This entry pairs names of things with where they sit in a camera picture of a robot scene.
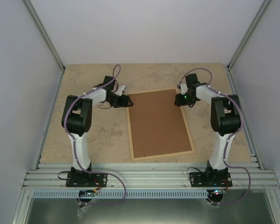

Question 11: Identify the right aluminium corner post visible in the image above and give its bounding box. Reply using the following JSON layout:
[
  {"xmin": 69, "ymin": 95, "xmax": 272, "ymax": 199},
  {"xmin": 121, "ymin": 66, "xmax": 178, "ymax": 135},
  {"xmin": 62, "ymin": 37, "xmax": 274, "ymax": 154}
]
[{"xmin": 226, "ymin": 0, "xmax": 273, "ymax": 71}]

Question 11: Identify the left aluminium corner post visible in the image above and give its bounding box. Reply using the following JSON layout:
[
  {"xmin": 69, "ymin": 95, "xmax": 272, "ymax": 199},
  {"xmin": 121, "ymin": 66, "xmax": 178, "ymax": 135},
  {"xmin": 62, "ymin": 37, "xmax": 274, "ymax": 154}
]
[{"xmin": 22, "ymin": 0, "xmax": 65, "ymax": 73}]

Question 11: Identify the left control board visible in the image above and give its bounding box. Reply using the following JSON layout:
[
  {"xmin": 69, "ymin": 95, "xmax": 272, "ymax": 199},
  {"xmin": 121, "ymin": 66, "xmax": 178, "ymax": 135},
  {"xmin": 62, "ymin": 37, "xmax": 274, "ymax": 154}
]
[{"xmin": 78, "ymin": 189, "xmax": 99, "ymax": 197}]

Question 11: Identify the aluminium corner post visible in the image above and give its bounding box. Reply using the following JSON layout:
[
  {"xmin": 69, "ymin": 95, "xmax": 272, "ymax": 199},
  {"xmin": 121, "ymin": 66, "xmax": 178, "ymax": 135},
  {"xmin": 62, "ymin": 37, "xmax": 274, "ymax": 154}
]
[
  {"xmin": 22, "ymin": 0, "xmax": 65, "ymax": 73},
  {"xmin": 226, "ymin": 0, "xmax": 273, "ymax": 71}
]

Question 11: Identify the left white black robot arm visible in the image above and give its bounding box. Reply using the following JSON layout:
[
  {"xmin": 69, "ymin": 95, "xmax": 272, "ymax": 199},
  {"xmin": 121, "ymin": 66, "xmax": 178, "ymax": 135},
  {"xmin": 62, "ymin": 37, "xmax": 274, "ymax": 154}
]
[{"xmin": 62, "ymin": 76, "xmax": 133, "ymax": 186}]

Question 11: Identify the aluminium rail bed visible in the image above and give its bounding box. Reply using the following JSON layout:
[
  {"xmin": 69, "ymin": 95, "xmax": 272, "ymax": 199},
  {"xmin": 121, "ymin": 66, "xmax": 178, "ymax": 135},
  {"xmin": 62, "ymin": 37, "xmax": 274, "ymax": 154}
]
[{"xmin": 23, "ymin": 162, "xmax": 280, "ymax": 189}]

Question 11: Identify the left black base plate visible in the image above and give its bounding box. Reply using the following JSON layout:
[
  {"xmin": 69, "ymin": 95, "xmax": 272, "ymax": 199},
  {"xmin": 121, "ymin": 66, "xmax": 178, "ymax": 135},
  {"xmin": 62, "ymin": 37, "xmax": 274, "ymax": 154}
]
[{"xmin": 66, "ymin": 173, "xmax": 108, "ymax": 188}]

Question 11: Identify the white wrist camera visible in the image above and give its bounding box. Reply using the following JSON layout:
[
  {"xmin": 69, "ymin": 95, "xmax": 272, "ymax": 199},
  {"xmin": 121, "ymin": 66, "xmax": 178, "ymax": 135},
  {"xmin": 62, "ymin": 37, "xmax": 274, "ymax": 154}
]
[
  {"xmin": 177, "ymin": 84, "xmax": 188, "ymax": 95},
  {"xmin": 115, "ymin": 85, "xmax": 126, "ymax": 96}
]

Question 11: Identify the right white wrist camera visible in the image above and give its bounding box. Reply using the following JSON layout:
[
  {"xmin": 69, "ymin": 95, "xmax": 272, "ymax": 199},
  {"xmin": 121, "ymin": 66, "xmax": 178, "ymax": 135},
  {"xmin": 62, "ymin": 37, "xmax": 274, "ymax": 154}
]
[{"xmin": 177, "ymin": 84, "xmax": 188, "ymax": 95}]

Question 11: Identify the right control board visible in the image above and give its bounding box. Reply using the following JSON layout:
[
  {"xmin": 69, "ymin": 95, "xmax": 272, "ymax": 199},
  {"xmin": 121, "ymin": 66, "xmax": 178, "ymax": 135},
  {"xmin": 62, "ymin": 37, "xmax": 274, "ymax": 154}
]
[{"xmin": 210, "ymin": 189, "xmax": 226, "ymax": 195}]

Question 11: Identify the brown backing board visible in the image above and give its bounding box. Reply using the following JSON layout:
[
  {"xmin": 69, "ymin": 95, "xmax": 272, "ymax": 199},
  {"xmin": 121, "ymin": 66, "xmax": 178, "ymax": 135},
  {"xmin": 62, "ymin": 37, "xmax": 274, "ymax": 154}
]
[{"xmin": 128, "ymin": 89, "xmax": 193, "ymax": 159}]

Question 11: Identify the control board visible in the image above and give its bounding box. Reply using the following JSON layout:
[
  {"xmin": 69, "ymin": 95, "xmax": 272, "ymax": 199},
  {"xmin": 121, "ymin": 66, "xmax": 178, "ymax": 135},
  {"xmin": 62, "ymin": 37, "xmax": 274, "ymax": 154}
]
[
  {"xmin": 210, "ymin": 189, "xmax": 226, "ymax": 195},
  {"xmin": 78, "ymin": 189, "xmax": 99, "ymax": 197}
]

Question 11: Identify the right side aluminium rail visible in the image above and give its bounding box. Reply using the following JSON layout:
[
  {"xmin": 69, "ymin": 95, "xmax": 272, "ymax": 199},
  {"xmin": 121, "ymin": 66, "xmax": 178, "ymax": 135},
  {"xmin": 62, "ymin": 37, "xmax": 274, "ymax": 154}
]
[{"xmin": 226, "ymin": 68, "xmax": 265, "ymax": 170}]

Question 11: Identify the light wooden picture frame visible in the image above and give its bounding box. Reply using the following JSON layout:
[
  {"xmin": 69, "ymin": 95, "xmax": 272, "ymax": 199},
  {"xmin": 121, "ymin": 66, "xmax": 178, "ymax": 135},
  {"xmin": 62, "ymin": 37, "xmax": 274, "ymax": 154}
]
[{"xmin": 126, "ymin": 87, "xmax": 196, "ymax": 162}]

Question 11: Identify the grey slotted cable duct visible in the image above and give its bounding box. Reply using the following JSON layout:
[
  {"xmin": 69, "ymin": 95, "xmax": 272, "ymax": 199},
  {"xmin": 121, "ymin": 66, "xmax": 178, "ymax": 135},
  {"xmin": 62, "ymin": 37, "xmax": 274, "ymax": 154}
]
[{"xmin": 32, "ymin": 189, "xmax": 208, "ymax": 199}]

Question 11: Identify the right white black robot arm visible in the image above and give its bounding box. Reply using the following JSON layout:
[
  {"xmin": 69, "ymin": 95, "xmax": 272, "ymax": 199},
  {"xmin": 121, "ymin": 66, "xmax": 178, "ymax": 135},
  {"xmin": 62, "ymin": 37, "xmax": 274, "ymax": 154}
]
[{"xmin": 175, "ymin": 73, "xmax": 242, "ymax": 186}]

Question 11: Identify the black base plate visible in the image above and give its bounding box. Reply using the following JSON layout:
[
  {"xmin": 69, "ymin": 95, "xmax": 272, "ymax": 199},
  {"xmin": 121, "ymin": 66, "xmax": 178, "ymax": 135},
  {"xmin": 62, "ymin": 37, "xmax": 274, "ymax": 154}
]
[
  {"xmin": 66, "ymin": 173, "xmax": 108, "ymax": 188},
  {"xmin": 188, "ymin": 172, "xmax": 233, "ymax": 188}
]

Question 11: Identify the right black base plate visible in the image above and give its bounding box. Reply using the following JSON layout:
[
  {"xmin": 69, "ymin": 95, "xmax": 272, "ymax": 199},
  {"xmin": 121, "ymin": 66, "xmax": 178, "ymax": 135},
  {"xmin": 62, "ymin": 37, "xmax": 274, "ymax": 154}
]
[{"xmin": 188, "ymin": 172, "xmax": 233, "ymax": 188}]

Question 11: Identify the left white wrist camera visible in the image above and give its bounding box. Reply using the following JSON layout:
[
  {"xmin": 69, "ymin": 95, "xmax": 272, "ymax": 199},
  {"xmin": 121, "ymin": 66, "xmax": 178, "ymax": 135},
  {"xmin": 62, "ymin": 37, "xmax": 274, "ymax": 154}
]
[{"xmin": 115, "ymin": 85, "xmax": 126, "ymax": 96}]

